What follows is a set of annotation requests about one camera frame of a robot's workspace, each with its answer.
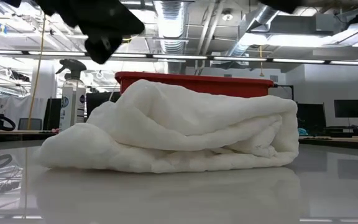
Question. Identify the white knitted garment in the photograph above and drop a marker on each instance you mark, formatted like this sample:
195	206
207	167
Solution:
166	130

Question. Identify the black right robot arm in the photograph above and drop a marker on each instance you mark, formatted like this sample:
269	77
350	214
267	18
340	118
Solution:
281	4

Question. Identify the red plastic laundry bin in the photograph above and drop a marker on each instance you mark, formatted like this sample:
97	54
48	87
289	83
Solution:
213	85

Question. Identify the black monitor behind bottle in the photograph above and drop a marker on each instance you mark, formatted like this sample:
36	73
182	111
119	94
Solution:
96	99

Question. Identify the clear spray bottle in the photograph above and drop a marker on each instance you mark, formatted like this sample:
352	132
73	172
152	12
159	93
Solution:
71	105

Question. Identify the round ceiling sensor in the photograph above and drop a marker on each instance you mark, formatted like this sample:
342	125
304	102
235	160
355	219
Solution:
227	15

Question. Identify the white draped sheet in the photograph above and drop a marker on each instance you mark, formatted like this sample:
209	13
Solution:
14	107

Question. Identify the grey chair back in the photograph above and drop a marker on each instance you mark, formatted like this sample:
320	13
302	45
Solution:
30	124

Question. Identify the long ceiling light strip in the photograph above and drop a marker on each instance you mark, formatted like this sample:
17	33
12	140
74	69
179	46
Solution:
228	58

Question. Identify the large black monitor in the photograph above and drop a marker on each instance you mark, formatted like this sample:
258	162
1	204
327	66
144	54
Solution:
311	116

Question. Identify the small black monitor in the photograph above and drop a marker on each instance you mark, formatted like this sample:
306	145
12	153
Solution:
350	108

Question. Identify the wide silver ventilation duct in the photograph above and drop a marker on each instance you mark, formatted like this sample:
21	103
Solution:
170	25

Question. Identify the slanted silver ventilation duct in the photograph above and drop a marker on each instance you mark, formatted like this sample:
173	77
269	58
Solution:
253	21

